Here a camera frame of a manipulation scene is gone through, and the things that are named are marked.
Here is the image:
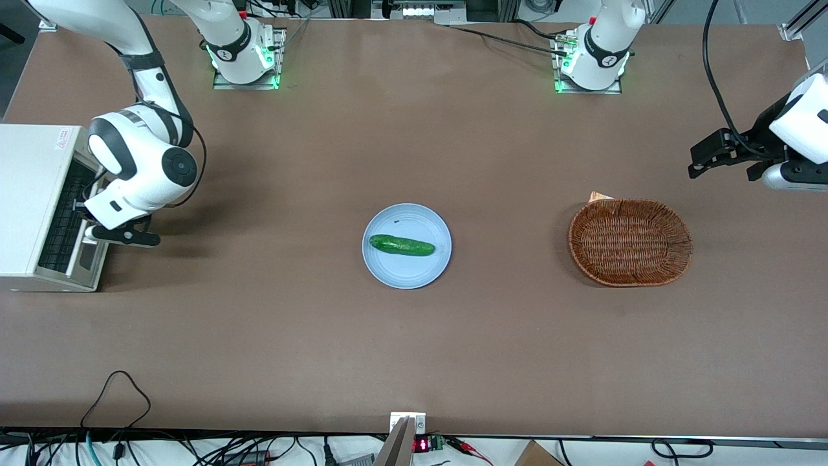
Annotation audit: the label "brown cardboard box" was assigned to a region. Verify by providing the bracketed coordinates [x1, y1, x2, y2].
[514, 440, 565, 466]

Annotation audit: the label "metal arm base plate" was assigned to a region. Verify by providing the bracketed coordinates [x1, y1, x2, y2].
[212, 27, 287, 91]
[551, 29, 625, 96]

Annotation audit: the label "thin black looped cable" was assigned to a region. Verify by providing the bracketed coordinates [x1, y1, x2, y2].
[80, 370, 152, 429]

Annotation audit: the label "red clip leads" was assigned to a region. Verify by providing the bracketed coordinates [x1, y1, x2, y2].
[446, 437, 494, 466]

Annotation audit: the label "brown wicker basket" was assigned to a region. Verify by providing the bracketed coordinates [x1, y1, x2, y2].
[568, 198, 693, 287]

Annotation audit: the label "aluminium frame profile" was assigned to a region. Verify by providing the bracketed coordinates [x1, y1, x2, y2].
[779, 0, 828, 41]

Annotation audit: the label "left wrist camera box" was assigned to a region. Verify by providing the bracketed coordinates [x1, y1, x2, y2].
[761, 162, 828, 192]

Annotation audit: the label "green cucumber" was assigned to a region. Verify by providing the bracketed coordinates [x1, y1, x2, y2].
[369, 234, 436, 258]

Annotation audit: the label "white toaster oven body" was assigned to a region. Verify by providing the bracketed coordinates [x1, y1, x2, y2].
[0, 124, 111, 293]

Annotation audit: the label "long thin black cable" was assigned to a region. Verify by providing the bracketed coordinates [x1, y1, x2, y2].
[450, 25, 570, 58]

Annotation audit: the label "small metal mounting bracket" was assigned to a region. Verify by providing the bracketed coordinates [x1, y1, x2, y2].
[389, 412, 427, 436]

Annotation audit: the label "black flat cable loop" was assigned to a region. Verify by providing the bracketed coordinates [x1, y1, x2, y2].
[651, 438, 714, 460]

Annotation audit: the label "white power strip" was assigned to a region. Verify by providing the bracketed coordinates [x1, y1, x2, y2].
[372, 0, 466, 25]

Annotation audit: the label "grey aluminium bar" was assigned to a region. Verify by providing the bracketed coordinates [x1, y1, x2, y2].
[374, 417, 416, 466]

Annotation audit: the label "light blue plate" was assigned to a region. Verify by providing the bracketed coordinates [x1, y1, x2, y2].
[362, 203, 452, 290]

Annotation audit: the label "thick black hanging cable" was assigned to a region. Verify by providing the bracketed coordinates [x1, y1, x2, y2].
[703, 0, 754, 156]

